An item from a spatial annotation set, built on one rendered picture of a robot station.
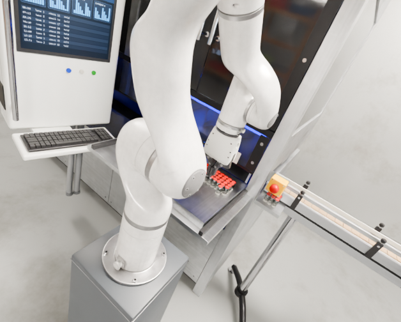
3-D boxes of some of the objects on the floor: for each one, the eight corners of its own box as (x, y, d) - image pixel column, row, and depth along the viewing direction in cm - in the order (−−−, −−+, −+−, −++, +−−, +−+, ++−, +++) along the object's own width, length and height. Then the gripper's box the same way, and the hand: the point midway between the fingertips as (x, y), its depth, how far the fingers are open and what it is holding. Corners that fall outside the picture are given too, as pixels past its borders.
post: (197, 283, 165) (438, -171, 62) (204, 290, 163) (466, -171, 60) (191, 291, 160) (445, -194, 57) (198, 297, 158) (476, -195, 55)
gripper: (203, 118, 72) (186, 167, 81) (244, 142, 67) (222, 191, 76) (215, 115, 78) (198, 160, 87) (255, 136, 73) (232, 183, 82)
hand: (211, 170), depth 81 cm, fingers closed
